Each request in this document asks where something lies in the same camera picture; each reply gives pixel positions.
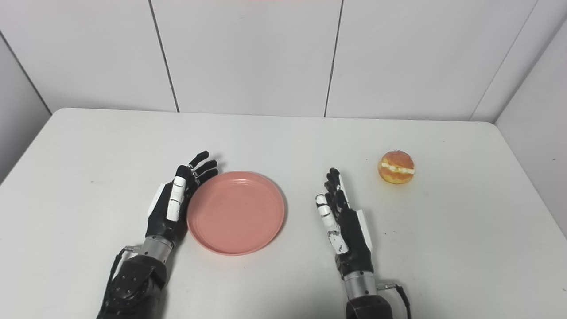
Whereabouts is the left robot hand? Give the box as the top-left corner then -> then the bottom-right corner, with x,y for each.
145,151 -> 219,247

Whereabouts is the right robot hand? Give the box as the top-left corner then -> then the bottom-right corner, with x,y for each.
315,167 -> 374,280

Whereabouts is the pink plate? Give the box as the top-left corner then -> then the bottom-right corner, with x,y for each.
186,171 -> 285,256

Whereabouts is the cream puff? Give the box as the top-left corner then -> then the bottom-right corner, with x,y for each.
378,150 -> 416,184

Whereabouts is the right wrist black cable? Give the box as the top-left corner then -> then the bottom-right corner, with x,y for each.
377,283 -> 412,319

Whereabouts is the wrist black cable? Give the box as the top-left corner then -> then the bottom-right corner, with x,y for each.
101,246 -> 141,319
377,283 -> 412,319

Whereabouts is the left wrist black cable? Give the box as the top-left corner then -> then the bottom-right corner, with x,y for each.
101,246 -> 141,319

